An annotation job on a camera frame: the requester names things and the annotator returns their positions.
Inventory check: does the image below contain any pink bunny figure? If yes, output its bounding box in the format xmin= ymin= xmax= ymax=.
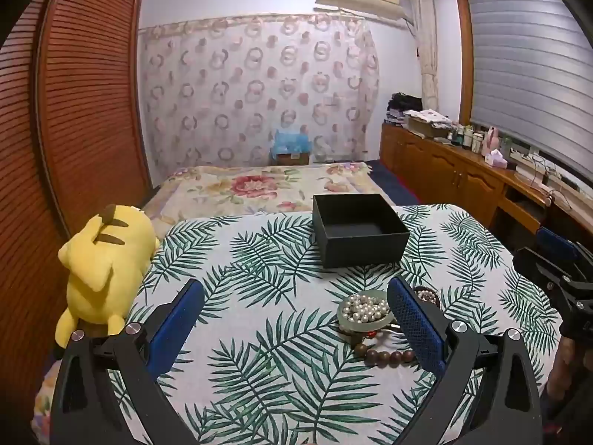
xmin=482 ymin=126 xmax=501 ymax=157

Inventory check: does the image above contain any navy blue mat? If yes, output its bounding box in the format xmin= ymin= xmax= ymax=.
xmin=368 ymin=160 xmax=420 ymax=207

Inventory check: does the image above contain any white power strip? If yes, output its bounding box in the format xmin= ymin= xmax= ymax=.
xmin=510 ymin=148 xmax=543 ymax=168

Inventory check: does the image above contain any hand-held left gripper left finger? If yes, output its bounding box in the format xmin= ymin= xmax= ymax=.
xmin=50 ymin=279 xmax=205 ymax=445

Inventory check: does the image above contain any wooden window frame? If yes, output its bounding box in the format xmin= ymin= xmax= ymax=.
xmin=454 ymin=0 xmax=477 ymax=126

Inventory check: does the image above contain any green dish of pearls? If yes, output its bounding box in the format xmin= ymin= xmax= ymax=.
xmin=337 ymin=290 xmax=396 ymax=333

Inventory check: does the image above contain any person's right hand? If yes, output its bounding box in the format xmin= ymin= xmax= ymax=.
xmin=548 ymin=334 xmax=579 ymax=400

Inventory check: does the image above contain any floral wall curtain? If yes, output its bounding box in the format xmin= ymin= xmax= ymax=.
xmin=138 ymin=13 xmax=381 ymax=170

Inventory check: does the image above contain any brown wooden bead bracelet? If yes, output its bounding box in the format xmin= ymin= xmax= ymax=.
xmin=352 ymin=343 xmax=418 ymax=368

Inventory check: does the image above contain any grey window blind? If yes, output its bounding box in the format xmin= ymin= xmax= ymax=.
xmin=468 ymin=0 xmax=593 ymax=168

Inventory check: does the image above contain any wooden low cabinet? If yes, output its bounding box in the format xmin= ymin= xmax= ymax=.
xmin=379 ymin=121 xmax=593 ymax=260

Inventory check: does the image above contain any black square box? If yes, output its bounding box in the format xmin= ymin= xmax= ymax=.
xmin=312 ymin=193 xmax=411 ymax=270

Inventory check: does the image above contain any cardboard box with papers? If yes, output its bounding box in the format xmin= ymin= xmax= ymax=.
xmin=405 ymin=109 xmax=453 ymax=139

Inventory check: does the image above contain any white wrapped pipe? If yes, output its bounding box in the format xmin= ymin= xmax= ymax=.
xmin=408 ymin=0 xmax=439 ymax=112

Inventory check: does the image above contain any floral bedspread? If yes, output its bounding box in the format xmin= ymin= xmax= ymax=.
xmin=141 ymin=162 xmax=394 ymax=223

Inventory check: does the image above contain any blue gift bag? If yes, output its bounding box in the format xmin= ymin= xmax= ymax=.
xmin=271 ymin=127 xmax=312 ymax=155

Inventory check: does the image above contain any red cord bracelet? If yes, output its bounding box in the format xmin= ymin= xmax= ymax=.
xmin=342 ymin=328 xmax=377 ymax=345

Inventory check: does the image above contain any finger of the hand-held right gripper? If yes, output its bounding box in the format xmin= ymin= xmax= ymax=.
xmin=536 ymin=226 xmax=593 ymax=273
xmin=512 ymin=247 xmax=593 ymax=303

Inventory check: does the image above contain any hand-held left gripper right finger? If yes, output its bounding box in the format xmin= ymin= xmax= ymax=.
xmin=387 ymin=277 xmax=544 ymax=445

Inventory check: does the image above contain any black bag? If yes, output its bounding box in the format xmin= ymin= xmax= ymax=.
xmin=388 ymin=93 xmax=423 ymax=114

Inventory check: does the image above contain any small dark bead bowl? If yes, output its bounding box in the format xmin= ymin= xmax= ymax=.
xmin=412 ymin=286 xmax=439 ymax=309

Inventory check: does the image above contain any leaf print tablecloth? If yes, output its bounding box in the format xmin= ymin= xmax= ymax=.
xmin=109 ymin=203 xmax=563 ymax=445

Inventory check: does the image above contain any wooden louvered wardrobe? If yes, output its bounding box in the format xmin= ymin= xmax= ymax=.
xmin=0 ymin=0 xmax=155 ymax=427

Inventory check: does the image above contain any yellow plush toy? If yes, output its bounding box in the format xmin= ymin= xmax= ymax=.
xmin=54 ymin=203 xmax=161 ymax=348

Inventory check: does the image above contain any group of toiletry bottles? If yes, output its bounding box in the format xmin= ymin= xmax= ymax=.
xmin=451 ymin=123 xmax=487 ymax=153

